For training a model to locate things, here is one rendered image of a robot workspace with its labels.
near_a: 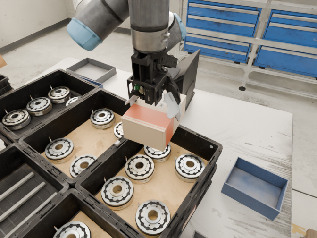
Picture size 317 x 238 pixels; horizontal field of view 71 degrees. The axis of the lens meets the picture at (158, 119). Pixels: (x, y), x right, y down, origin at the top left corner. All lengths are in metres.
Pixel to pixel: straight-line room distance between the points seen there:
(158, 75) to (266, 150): 0.77
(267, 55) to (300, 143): 0.92
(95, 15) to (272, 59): 2.25
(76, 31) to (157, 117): 0.27
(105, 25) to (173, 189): 0.54
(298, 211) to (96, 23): 1.75
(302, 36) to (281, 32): 0.18
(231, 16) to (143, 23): 2.10
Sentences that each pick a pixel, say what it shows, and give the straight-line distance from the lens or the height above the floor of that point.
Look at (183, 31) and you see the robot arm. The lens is 1.07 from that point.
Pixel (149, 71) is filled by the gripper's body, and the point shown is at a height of 1.27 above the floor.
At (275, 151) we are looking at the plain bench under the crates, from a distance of 1.17.
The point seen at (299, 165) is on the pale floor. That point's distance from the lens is 2.17.
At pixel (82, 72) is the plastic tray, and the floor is 0.70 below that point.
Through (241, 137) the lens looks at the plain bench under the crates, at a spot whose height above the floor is 0.70.
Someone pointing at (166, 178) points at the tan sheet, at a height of 0.83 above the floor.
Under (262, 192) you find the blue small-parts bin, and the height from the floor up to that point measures 0.70.
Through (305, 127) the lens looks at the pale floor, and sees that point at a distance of 2.56.
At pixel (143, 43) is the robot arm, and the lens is 0.44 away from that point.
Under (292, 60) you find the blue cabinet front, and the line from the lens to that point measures 2.62.
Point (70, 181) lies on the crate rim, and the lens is 0.72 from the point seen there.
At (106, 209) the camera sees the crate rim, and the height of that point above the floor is 0.93.
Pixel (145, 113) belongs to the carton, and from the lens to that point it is 0.57.
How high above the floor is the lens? 1.50
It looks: 43 degrees down
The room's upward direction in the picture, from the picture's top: straight up
